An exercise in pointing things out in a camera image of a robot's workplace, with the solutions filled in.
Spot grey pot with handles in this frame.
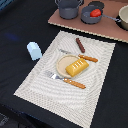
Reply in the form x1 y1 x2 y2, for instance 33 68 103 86
55 0 83 19

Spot round wooden plate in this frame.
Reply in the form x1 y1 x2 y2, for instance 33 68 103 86
56 55 80 78

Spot brown wooden stick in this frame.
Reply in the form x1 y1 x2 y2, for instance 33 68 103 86
76 38 85 53

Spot pink wooden board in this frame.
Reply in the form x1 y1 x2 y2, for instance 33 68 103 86
48 0 128 43

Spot knife with wooden handle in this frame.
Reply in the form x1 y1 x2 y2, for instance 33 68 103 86
59 49 98 63

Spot red toy tomato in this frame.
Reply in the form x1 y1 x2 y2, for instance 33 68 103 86
90 9 101 17

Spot grey saucepan with handle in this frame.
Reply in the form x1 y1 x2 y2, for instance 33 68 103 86
80 4 122 25

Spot fork with wooden handle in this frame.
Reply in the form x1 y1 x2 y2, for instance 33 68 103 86
45 71 86 89

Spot beige bowl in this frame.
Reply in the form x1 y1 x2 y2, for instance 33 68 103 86
119 5 128 30

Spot yellow toy bread loaf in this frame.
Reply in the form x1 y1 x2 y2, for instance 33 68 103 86
66 58 89 77

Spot white woven placemat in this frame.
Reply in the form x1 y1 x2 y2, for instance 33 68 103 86
14 31 115 128

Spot light blue toy carton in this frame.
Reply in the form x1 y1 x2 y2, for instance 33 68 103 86
27 42 42 60

